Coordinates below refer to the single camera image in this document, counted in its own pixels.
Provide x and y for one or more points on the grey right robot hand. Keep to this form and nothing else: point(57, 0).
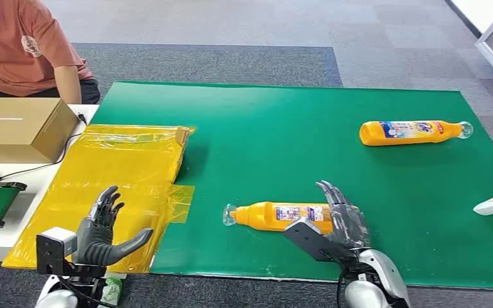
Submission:
point(350, 227)

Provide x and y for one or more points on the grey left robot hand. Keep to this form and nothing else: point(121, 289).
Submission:
point(95, 246)

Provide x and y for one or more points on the orange bottle with clear cap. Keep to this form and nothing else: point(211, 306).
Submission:
point(259, 216)
point(374, 134)

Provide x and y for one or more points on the person's left forearm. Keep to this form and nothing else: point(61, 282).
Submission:
point(68, 85)

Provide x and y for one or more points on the green white wipes pack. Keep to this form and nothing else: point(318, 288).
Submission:
point(112, 291)

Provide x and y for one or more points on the yellow plastic film sheet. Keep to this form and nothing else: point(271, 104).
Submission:
point(102, 170)

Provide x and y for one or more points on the green table mat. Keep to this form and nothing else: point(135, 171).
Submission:
point(293, 148)

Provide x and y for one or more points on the brown cardboard box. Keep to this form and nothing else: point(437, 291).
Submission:
point(12, 127)

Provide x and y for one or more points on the person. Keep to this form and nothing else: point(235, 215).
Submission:
point(17, 46)

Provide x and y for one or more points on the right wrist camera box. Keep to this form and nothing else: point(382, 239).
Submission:
point(314, 242)

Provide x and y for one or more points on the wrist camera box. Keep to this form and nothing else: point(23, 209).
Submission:
point(314, 242)
point(53, 248)

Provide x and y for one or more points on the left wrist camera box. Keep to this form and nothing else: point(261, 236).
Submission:
point(53, 248)

